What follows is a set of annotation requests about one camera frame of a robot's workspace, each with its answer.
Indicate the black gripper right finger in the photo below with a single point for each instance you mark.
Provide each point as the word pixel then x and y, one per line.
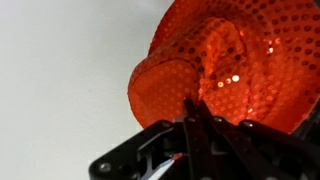
pixel 236 157

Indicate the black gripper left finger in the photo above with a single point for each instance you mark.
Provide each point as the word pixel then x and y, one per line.
pixel 198 148

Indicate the red sequin hat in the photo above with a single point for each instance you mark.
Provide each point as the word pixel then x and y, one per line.
pixel 246 59

